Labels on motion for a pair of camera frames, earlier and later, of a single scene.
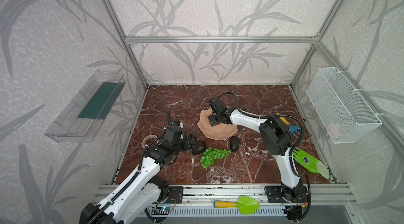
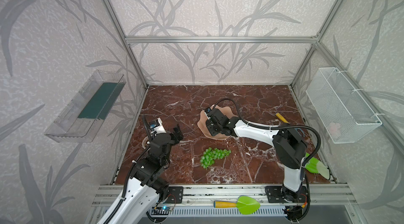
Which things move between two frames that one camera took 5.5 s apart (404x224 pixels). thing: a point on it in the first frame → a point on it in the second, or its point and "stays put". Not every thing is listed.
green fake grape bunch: x=211 y=154 stays put
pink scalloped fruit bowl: x=220 y=131 stays put
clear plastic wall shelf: x=81 y=119 stays put
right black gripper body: x=214 y=118 → x=213 y=120
